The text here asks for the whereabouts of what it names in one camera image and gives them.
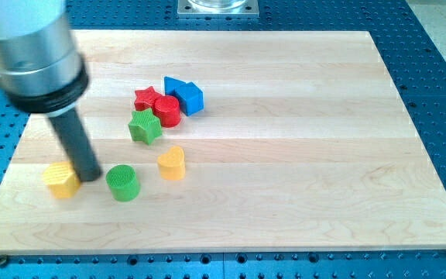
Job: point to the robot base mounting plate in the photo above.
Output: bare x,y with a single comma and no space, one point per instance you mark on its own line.
187,9

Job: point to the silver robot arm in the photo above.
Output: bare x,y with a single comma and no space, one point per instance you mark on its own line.
41,70

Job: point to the green star block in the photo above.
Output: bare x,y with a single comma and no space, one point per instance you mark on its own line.
144,126

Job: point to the red star block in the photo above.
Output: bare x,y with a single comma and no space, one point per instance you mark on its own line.
145,98

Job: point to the wooden board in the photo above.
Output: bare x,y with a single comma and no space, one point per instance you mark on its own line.
304,143

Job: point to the blue cube block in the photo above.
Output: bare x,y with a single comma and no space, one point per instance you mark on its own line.
191,98

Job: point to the yellow heart block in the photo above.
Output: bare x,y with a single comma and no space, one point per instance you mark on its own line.
172,164

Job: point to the red cylinder block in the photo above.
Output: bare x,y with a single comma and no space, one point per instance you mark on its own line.
167,109

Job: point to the blue triangle block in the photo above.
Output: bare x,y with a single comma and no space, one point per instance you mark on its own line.
171,84

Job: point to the green cylinder block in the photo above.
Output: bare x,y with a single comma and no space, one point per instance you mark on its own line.
123,183

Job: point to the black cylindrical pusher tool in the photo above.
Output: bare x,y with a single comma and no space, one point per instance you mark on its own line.
73,137

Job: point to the yellow pentagon block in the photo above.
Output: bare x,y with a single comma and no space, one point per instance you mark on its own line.
61,180

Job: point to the blue perforated metal table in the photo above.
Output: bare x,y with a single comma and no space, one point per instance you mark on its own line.
416,64

